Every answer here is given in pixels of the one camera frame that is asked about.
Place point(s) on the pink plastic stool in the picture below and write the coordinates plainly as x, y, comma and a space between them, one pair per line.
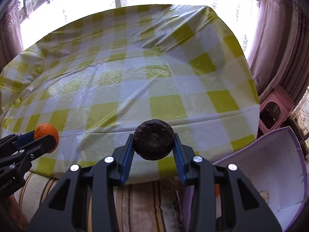
275, 109

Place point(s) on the pink curtain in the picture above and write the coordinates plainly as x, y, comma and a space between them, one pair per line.
10, 40
279, 54

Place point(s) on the purple white cardboard box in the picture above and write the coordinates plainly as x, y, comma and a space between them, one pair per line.
275, 166

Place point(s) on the yellow checkered plastic tablecloth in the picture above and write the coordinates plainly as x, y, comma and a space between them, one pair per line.
98, 78

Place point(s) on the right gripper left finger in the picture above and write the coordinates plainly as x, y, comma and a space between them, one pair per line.
84, 196

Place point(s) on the pink curtain left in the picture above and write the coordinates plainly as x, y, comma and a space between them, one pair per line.
10, 40

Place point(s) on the small orange tangerine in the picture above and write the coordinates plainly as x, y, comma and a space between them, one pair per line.
217, 190

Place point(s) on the large orange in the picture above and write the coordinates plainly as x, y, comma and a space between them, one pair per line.
47, 129

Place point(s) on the dark mangosteen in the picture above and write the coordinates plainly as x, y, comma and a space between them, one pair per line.
153, 139

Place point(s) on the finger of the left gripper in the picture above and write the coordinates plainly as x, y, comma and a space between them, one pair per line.
28, 153
17, 140

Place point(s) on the striped towel cushion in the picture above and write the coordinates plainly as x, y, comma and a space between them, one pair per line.
152, 206

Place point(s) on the pink curtain right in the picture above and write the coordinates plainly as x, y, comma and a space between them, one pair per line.
279, 54

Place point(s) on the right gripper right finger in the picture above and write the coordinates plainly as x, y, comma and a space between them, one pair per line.
239, 207

